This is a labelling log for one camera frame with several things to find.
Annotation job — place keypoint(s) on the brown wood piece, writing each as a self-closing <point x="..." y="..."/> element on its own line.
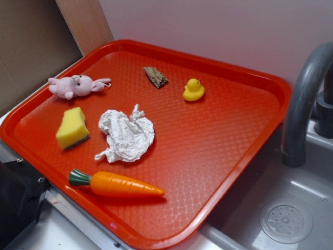
<point x="157" y="78"/>

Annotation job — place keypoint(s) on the grey toy faucet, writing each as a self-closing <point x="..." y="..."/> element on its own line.
<point x="312" y="94"/>

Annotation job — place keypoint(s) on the wooden board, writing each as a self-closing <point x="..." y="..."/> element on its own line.
<point x="86" y="22"/>

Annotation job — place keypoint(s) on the pink plush bunny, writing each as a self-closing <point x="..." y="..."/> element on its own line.
<point x="76" y="86"/>

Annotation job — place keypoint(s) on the orange toy carrot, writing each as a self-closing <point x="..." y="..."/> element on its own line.
<point x="114" y="185"/>

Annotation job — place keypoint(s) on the brown cardboard panel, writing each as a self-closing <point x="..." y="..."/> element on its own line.
<point x="36" y="44"/>

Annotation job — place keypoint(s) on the yellow rubber duck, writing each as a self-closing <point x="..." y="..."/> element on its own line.
<point x="193" y="90"/>

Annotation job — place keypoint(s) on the red plastic tray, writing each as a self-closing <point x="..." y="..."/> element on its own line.
<point x="200" y="147"/>

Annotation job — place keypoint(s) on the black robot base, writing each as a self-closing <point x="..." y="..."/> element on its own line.
<point x="23" y="191"/>

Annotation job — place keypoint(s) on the grey toy sink basin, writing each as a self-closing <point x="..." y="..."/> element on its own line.
<point x="272" y="206"/>

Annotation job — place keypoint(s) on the yellow sponge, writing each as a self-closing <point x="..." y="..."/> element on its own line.
<point x="72" y="130"/>

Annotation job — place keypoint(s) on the crumpled white paper towel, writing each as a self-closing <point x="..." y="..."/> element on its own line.
<point x="128" y="137"/>

